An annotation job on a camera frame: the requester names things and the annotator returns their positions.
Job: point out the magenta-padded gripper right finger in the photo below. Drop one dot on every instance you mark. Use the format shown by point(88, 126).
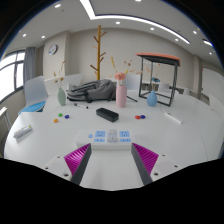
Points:
point(146, 156)

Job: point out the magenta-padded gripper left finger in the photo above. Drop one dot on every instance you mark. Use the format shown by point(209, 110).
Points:
point(79, 156)

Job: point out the white translucent charger block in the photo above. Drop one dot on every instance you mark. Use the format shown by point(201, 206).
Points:
point(112, 136)

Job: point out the white power strip blue sockets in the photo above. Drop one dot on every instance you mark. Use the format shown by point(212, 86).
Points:
point(83, 140)

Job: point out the blue round magnet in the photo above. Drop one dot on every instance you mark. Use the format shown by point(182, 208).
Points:
point(66, 116)
point(143, 116)

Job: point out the red round magnet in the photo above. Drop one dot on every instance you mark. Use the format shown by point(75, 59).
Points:
point(137, 117)

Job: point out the orange round magnet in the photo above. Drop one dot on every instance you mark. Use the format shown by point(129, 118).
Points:
point(55, 120)

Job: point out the green round magnet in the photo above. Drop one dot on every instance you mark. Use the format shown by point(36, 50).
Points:
point(60, 114)

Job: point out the plain white remote control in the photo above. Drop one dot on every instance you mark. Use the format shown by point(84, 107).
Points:
point(173, 118)

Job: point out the black and white marker pen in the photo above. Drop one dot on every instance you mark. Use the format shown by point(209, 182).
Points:
point(81, 106)

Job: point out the black rectangular case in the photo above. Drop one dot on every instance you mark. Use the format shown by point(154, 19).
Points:
point(107, 114)

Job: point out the blue vase with dried flowers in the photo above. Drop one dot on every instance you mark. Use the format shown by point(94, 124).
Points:
point(152, 99)

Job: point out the thin black stick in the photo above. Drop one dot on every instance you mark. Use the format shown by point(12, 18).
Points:
point(132, 99)

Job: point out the green vase with dried flowers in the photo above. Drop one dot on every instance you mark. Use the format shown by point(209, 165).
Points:
point(61, 97)

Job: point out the white remote control with buttons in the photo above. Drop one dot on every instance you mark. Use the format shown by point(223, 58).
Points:
point(22, 131)

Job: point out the pink vase with flowers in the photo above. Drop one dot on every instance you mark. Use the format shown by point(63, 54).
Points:
point(121, 96)

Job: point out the grey backpack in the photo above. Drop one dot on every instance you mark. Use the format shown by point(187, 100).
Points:
point(96, 90)

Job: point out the white chair with blue cushion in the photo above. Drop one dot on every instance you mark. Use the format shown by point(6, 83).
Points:
point(34, 91)

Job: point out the wooden coat rack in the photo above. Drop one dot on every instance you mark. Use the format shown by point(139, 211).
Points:
point(98, 53)

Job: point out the window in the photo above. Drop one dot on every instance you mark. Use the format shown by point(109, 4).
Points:
point(8, 78)

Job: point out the grey curtain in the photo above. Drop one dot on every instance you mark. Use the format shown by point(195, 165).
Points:
point(29, 63)

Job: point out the recessed ceiling spotlights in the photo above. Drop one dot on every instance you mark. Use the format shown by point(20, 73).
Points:
point(117, 22)

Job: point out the long ceiling light strip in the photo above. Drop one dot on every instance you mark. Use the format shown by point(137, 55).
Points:
point(133, 19)

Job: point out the black frame stand orange top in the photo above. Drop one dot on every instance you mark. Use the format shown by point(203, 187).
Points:
point(160, 58)

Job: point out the white wall board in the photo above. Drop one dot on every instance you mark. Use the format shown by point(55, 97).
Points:
point(213, 81)

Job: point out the round wall clock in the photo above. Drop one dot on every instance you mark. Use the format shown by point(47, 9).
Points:
point(52, 49)

